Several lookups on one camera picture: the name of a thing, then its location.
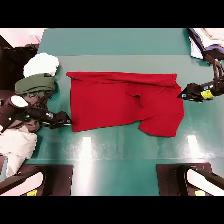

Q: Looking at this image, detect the red T-shirt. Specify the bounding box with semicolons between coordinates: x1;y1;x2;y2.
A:
65;70;186;138

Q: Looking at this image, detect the brown garment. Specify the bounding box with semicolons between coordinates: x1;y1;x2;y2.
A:
19;93;52;132

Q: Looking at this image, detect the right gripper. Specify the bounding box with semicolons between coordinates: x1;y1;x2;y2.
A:
177;82;215;103

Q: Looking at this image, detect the white garment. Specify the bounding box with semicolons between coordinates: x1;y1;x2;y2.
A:
193;27;224;48
22;52;61;79

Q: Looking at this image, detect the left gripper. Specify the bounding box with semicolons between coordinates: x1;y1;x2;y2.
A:
49;111;73;130

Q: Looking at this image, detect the dark purple garment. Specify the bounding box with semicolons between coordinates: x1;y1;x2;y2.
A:
187;27;224;63

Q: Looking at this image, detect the cream garment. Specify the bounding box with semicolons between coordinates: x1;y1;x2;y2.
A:
0;125;39;178

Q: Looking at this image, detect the green garment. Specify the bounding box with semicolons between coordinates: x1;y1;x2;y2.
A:
14;73;58;98

